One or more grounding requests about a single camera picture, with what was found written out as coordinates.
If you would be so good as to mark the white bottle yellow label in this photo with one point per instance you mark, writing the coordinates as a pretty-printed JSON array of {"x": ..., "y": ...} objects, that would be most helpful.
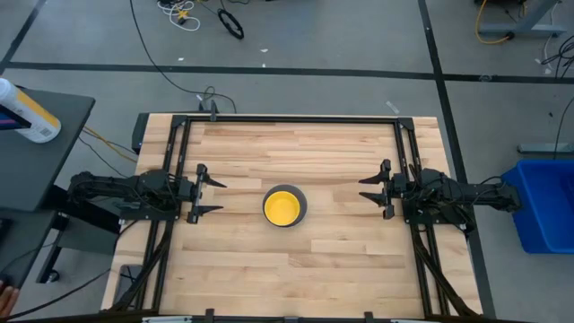
[{"x": 31, "y": 114}]

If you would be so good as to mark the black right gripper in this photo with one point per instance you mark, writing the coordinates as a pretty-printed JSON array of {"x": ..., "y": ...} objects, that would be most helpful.
[{"x": 388, "y": 193}]

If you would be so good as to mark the grey floor bar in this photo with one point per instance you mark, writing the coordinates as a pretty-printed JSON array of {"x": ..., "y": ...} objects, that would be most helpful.
[{"x": 545, "y": 148}]

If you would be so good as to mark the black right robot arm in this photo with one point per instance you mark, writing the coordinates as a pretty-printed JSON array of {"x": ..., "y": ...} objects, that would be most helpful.
[{"x": 457, "y": 193}]

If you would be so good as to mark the yellow bowl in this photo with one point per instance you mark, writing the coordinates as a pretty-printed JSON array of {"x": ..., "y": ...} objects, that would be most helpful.
[{"x": 281, "y": 208}]

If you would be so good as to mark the dark grey bowl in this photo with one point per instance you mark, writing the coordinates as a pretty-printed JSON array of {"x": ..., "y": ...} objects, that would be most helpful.
[{"x": 303, "y": 202}]

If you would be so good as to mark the black aluminium rig frame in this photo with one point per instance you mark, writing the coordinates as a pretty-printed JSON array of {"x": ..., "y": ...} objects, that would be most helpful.
[{"x": 291, "y": 119}]

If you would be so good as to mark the large blue plastic bin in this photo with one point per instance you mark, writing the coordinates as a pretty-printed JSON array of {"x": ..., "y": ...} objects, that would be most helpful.
[{"x": 545, "y": 206}]

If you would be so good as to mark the person's hand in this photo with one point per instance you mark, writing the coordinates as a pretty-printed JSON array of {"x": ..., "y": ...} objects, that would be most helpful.
[{"x": 6, "y": 300}]

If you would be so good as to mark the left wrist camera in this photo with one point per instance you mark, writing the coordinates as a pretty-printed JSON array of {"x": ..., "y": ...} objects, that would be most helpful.
[{"x": 185, "y": 189}]

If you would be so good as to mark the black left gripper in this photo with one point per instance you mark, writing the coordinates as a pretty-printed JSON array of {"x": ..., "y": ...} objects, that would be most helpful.
[{"x": 197, "y": 197}]

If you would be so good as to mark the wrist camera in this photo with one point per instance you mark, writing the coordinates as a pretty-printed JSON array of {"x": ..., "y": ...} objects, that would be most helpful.
[
  {"x": 185, "y": 189},
  {"x": 400, "y": 186}
]

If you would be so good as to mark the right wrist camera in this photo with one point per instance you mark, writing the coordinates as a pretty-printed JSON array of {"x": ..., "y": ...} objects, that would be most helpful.
[{"x": 400, "y": 186}]

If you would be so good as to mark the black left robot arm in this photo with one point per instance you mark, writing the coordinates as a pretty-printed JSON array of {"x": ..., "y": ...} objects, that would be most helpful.
[{"x": 116, "y": 186}]

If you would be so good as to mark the grey table base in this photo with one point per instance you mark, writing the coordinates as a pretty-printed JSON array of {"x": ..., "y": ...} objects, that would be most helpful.
[{"x": 524, "y": 28}]

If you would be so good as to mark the dark grey side table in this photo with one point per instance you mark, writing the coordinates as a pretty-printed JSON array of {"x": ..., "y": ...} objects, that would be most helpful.
[{"x": 36, "y": 166}]

